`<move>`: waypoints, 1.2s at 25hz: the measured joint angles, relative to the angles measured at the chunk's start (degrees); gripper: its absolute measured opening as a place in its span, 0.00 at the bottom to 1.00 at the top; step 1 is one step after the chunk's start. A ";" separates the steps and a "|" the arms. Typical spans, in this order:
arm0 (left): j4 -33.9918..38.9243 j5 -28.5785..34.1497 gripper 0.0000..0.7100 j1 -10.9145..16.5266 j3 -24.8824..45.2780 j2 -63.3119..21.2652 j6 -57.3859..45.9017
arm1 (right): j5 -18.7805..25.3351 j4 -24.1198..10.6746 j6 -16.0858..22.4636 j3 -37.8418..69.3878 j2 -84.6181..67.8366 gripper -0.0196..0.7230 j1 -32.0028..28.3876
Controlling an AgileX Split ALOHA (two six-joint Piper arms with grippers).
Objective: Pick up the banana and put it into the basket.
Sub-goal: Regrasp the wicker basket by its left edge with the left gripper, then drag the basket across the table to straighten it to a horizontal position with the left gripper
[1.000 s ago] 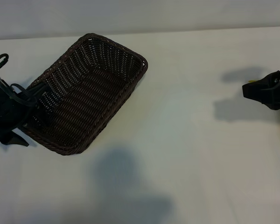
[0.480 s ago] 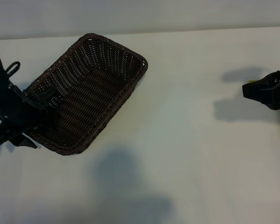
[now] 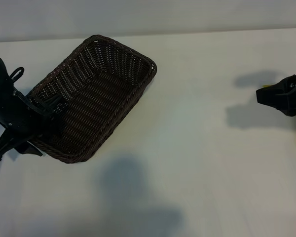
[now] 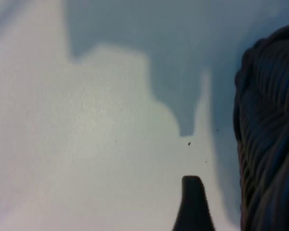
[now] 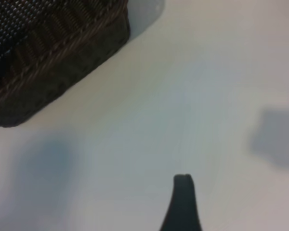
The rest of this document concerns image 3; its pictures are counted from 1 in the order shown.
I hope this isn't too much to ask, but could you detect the dark brown wicker basket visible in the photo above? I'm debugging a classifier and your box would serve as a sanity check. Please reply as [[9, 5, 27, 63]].
[[27, 34, 158, 164]]

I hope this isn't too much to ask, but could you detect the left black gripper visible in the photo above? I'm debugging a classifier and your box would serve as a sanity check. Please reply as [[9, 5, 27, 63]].
[[0, 55, 65, 161]]

